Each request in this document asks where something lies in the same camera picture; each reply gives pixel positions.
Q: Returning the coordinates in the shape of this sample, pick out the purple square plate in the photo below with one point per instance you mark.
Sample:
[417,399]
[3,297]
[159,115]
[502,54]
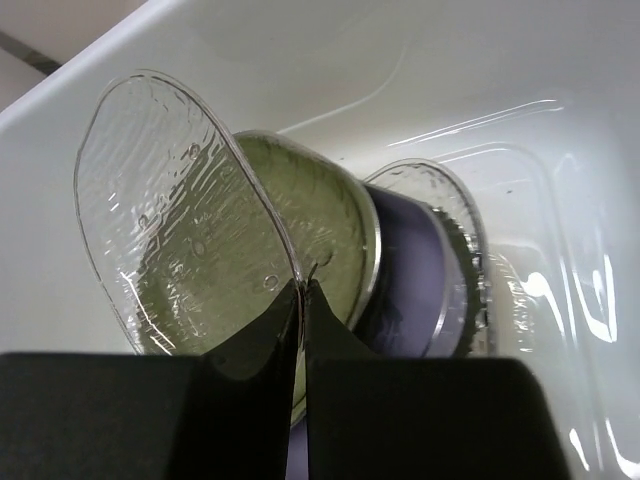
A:
[406,317]

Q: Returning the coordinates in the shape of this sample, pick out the clear plate with slots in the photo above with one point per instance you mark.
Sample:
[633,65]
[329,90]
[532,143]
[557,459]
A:
[443,193]

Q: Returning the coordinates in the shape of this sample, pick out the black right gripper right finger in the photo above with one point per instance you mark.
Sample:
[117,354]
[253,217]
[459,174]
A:
[374,417]

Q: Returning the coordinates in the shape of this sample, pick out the white plastic bin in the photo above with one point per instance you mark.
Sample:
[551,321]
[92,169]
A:
[534,105]

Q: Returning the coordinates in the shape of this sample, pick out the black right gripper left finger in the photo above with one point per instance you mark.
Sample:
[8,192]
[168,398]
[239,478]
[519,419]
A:
[224,414]

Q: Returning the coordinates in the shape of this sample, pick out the clear plate with dots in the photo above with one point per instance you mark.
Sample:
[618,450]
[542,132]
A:
[180,232]

